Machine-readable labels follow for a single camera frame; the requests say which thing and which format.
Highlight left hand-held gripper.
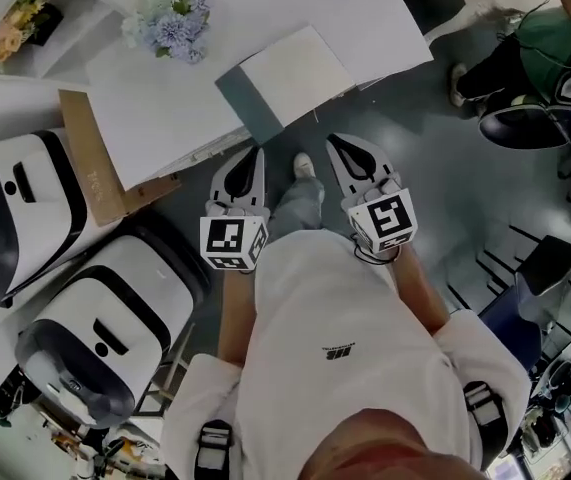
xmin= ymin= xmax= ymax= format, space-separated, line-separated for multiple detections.
xmin=199 ymin=146 xmax=271 ymax=274

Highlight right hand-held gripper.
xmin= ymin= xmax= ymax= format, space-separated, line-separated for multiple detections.
xmin=325 ymin=134 xmax=420 ymax=256

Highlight person's right forearm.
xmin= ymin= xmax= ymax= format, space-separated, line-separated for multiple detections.
xmin=388 ymin=244 xmax=452 ymax=338

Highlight person's left forearm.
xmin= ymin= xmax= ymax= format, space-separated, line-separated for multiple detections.
xmin=216 ymin=266 xmax=262 ymax=370

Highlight person's white shoe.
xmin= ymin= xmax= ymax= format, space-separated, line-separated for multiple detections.
xmin=291 ymin=151 xmax=317 ymax=180

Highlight person's blue jeans leg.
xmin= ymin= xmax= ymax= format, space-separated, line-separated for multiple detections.
xmin=266 ymin=174 xmax=327 ymax=243

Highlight person's white t-shirt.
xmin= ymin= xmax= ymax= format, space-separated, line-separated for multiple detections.
xmin=161 ymin=229 xmax=535 ymax=480

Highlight brown cardboard sheet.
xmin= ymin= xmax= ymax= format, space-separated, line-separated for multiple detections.
xmin=58 ymin=88 xmax=183 ymax=228

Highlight purple flowers in vase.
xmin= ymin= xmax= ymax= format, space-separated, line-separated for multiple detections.
xmin=120 ymin=0 xmax=215 ymax=65

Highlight white black equipment case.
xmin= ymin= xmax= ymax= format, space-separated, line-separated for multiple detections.
xmin=0 ymin=128 xmax=89 ymax=312
xmin=14 ymin=234 xmax=200 ymax=430

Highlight black stool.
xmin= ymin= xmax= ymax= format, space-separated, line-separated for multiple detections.
xmin=513 ymin=234 xmax=571 ymax=298

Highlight white shelf unit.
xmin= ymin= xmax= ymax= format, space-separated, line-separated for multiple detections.
xmin=0 ymin=0 xmax=134 ymax=77

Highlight orange flowers in black pot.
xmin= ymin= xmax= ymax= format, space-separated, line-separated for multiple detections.
xmin=0 ymin=0 xmax=65 ymax=65

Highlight person's head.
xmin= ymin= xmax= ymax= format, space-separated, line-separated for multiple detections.
xmin=296 ymin=407 xmax=492 ymax=480

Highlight black cable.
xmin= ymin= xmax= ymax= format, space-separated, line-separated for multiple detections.
xmin=351 ymin=234 xmax=405 ymax=268

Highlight black shoulder strap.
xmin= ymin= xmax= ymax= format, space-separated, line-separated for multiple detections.
xmin=194 ymin=419 xmax=237 ymax=480
xmin=462 ymin=380 xmax=509 ymax=472

